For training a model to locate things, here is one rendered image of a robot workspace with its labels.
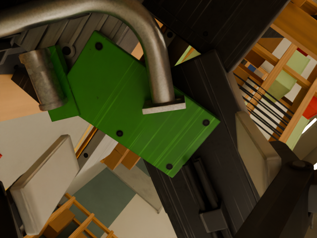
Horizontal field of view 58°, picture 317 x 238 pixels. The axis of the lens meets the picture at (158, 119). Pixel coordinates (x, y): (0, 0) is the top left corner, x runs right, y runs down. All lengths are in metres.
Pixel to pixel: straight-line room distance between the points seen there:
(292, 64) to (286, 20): 2.74
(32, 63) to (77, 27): 0.08
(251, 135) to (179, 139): 0.26
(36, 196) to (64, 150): 0.05
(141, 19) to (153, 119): 0.14
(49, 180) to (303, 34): 1.07
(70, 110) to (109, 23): 0.13
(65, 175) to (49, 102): 0.20
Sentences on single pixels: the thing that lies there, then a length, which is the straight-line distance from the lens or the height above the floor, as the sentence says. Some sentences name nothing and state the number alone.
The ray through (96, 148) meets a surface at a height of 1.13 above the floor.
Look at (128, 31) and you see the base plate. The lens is 0.96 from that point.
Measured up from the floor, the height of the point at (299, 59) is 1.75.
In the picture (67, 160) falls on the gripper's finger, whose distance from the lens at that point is 0.21.
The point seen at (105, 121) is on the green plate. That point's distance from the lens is 0.42.
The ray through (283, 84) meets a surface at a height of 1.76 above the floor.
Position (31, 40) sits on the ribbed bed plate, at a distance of 0.45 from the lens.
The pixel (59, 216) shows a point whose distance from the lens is 6.77.
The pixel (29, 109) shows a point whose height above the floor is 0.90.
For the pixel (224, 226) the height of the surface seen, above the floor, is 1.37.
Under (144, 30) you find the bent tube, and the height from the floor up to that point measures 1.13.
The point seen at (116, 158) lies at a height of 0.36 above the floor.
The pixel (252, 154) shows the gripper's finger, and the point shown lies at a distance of 0.16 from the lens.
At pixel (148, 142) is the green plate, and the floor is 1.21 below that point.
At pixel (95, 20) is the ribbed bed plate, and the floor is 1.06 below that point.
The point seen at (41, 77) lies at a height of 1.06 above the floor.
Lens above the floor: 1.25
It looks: 6 degrees down
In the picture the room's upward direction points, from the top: 129 degrees clockwise
